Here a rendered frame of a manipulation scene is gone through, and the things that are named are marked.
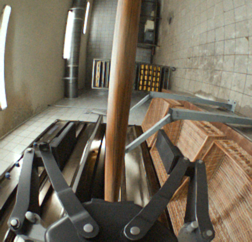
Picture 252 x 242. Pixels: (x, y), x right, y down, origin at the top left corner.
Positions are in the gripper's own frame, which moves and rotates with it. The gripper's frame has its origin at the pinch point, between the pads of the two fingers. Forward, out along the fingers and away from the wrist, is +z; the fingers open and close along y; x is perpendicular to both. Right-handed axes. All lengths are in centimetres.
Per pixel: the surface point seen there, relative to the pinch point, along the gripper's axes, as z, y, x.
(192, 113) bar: 36, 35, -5
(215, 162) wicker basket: 27, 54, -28
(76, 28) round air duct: 288, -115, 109
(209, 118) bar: 36, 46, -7
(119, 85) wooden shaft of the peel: -1.3, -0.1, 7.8
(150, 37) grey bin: 429, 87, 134
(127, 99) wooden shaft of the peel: -0.9, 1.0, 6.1
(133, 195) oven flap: 37, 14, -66
